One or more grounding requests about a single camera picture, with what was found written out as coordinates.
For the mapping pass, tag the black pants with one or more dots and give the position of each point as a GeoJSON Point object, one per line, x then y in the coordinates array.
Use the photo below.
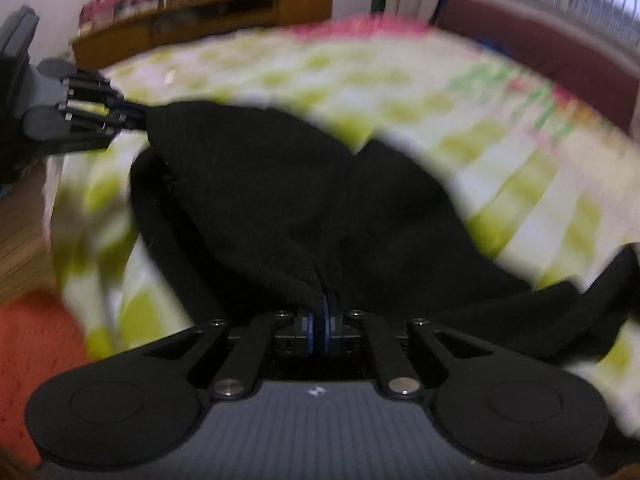
{"type": "Point", "coordinates": [280, 195]}

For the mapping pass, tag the green checked bed sheet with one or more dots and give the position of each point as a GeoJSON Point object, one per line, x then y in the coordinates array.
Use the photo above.
{"type": "Point", "coordinates": [400, 95]}

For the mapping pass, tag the wooden cabinet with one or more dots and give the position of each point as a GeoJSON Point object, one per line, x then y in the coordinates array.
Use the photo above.
{"type": "Point", "coordinates": [210, 20]}

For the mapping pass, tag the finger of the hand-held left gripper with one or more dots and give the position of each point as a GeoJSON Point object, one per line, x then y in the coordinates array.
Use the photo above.
{"type": "Point", "coordinates": [95, 116]}
{"type": "Point", "coordinates": [95, 89]}

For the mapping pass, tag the orange floor mat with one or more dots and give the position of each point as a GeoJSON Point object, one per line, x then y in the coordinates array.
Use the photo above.
{"type": "Point", "coordinates": [35, 360]}

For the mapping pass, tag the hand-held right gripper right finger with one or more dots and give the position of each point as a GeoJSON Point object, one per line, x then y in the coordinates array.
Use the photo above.
{"type": "Point", "coordinates": [328, 331]}

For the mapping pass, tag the dark red headboard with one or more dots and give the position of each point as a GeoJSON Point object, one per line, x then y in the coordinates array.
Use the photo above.
{"type": "Point", "coordinates": [540, 45]}

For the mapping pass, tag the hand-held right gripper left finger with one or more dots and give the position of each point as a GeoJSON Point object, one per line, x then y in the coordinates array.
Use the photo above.
{"type": "Point", "coordinates": [313, 331]}

